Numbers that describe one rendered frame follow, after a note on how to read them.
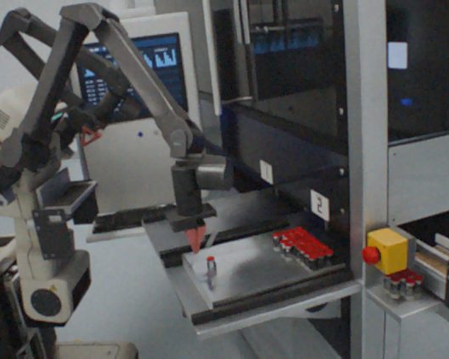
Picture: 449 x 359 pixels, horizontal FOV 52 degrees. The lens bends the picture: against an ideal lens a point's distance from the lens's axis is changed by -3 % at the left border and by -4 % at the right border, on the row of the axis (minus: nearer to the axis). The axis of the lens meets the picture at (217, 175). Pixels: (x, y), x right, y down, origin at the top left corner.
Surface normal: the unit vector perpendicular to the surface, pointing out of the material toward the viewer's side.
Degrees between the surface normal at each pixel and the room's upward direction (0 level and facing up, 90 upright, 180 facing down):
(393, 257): 90
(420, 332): 90
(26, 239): 90
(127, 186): 90
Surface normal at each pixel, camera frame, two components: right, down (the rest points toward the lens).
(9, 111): -0.08, 0.32
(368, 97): 0.31, 0.26
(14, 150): -0.40, -0.06
